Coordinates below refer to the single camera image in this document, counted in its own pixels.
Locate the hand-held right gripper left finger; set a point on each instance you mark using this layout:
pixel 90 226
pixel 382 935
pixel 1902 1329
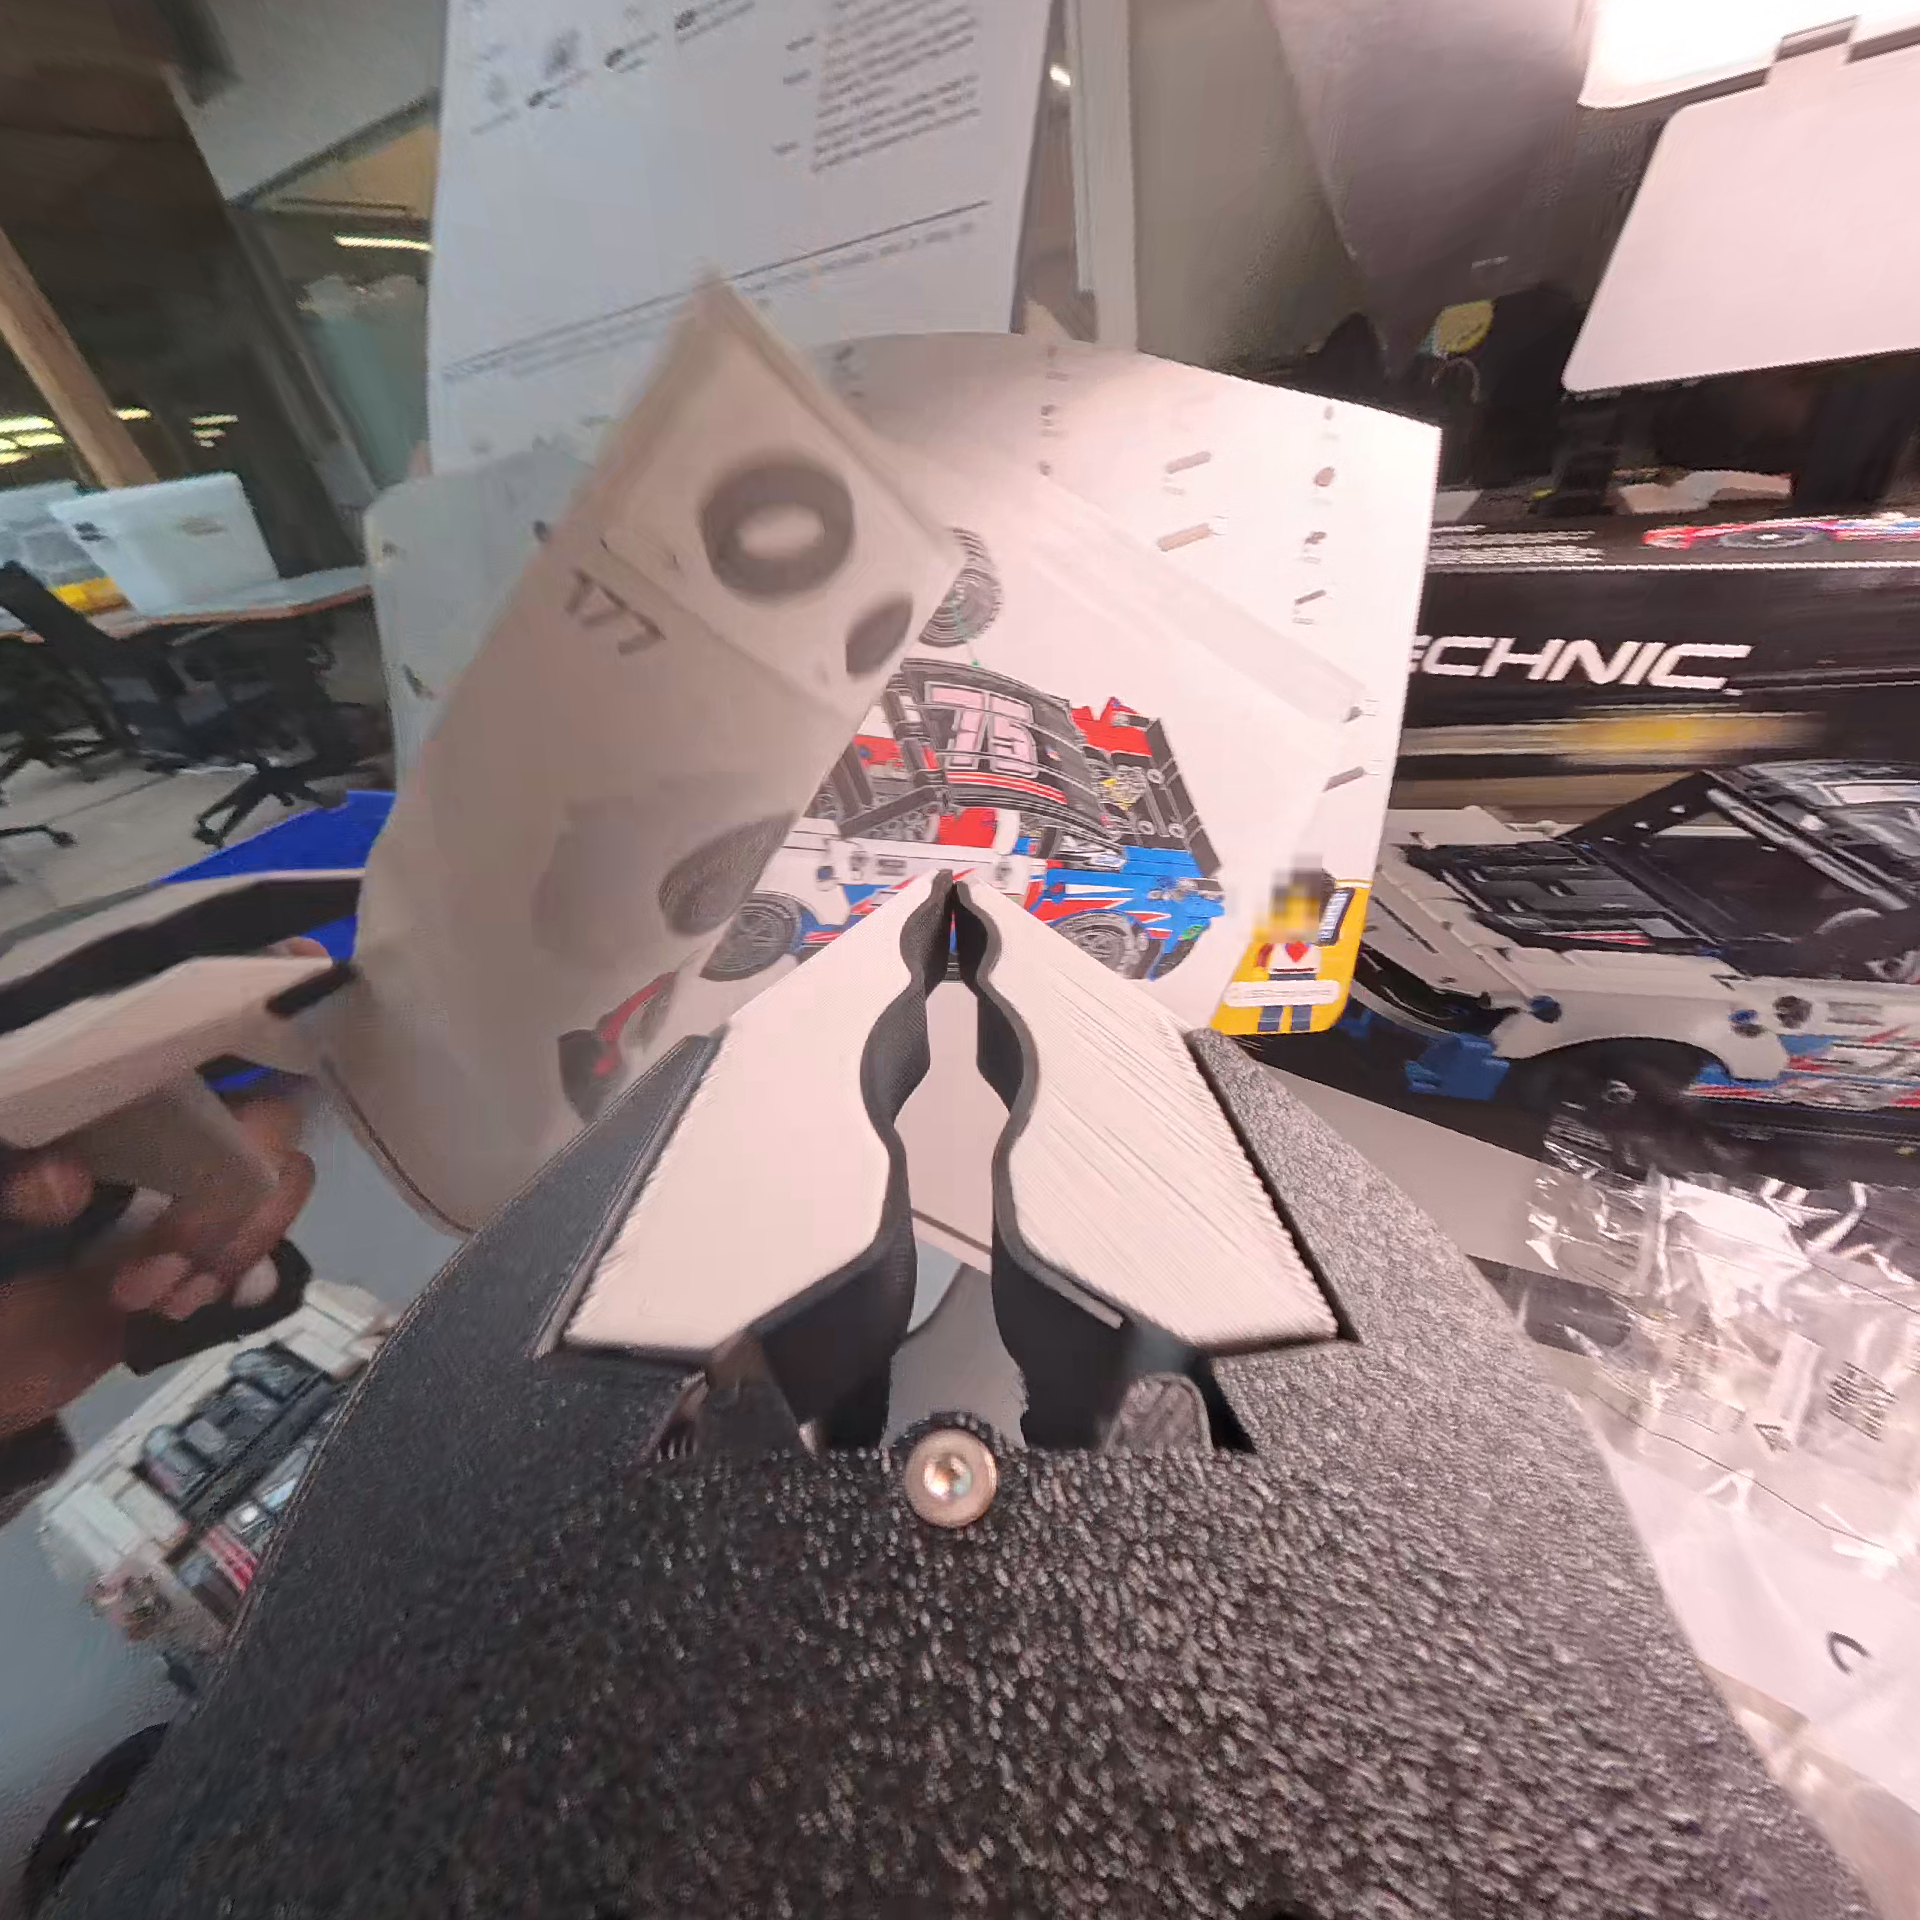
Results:
pixel 733 1200

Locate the wooden top table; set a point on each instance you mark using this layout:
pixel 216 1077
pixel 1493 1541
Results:
pixel 299 592

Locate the wooden support post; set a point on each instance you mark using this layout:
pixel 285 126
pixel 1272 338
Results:
pixel 67 359

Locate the grey desk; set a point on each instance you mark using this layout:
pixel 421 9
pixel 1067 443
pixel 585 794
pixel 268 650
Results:
pixel 1394 1185

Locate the instruction booklet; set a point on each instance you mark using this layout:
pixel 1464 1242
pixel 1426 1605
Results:
pixel 1200 525

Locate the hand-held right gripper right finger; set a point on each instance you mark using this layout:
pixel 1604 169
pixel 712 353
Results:
pixel 1170 1200

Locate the blue white toy race car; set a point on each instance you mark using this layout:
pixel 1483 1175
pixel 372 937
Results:
pixel 224 1440

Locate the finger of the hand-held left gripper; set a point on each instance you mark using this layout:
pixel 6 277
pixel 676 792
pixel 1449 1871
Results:
pixel 194 902
pixel 136 1035

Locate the white storage bin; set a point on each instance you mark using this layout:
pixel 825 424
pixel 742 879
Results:
pixel 165 539

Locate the black office chair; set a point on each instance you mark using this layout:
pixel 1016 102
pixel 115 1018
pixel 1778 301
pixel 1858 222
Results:
pixel 75 662
pixel 284 750

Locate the black toy set box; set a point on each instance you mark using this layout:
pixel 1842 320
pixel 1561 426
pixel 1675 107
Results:
pixel 1650 902

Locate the clear plastic bag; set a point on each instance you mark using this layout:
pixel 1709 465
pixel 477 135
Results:
pixel 1723 1350

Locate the white printed instruction sheet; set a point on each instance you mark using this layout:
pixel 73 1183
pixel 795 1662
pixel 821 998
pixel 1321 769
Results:
pixel 674 182

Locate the black toy wheel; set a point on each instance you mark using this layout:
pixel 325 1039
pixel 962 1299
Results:
pixel 82 1823

